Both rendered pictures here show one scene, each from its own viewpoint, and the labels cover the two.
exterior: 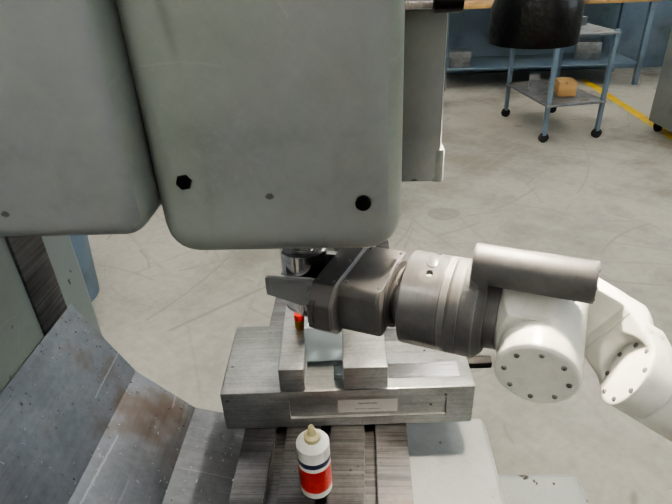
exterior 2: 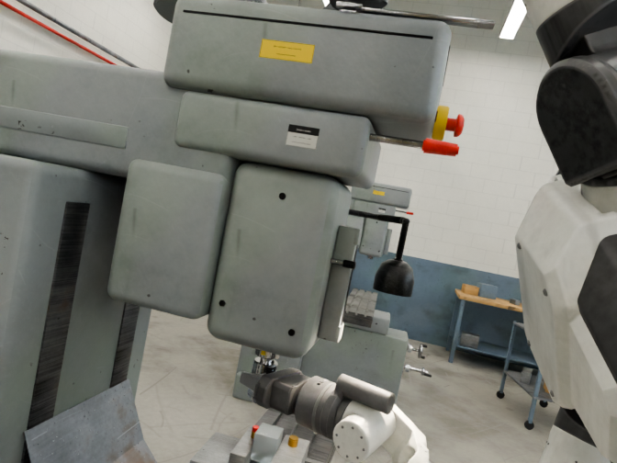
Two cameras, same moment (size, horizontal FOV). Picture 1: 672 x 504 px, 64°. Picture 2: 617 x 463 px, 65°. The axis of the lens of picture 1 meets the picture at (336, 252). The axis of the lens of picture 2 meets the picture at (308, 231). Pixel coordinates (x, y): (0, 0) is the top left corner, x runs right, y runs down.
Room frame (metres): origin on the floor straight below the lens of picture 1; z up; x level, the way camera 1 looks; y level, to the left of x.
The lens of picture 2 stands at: (-0.44, -0.14, 1.56)
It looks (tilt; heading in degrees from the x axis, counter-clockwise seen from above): 2 degrees down; 9
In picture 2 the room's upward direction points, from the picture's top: 11 degrees clockwise
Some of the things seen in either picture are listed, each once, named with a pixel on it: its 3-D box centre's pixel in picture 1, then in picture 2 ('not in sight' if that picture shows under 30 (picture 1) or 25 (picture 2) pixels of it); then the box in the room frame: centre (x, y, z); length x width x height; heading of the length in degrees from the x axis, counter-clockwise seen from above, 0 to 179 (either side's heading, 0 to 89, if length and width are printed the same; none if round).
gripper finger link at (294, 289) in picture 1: (292, 292); (252, 382); (0.44, 0.04, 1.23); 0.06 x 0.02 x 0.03; 65
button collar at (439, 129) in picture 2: not in sight; (440, 123); (0.45, -0.20, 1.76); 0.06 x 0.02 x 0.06; 176
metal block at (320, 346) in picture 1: (324, 331); (267, 443); (0.61, 0.02, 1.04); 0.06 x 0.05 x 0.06; 179
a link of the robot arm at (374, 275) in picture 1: (391, 294); (300, 398); (0.43, -0.05, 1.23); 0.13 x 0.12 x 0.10; 155
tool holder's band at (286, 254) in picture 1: (303, 248); (265, 363); (0.46, 0.03, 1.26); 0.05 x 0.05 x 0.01
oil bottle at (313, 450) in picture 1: (313, 456); not in sight; (0.44, 0.04, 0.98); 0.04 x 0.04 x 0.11
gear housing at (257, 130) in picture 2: not in sight; (286, 143); (0.47, 0.07, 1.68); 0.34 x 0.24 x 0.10; 86
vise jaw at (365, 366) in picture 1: (363, 342); (289, 460); (0.61, -0.03, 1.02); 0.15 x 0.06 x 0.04; 179
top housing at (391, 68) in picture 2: not in sight; (312, 76); (0.47, 0.05, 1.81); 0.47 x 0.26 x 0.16; 86
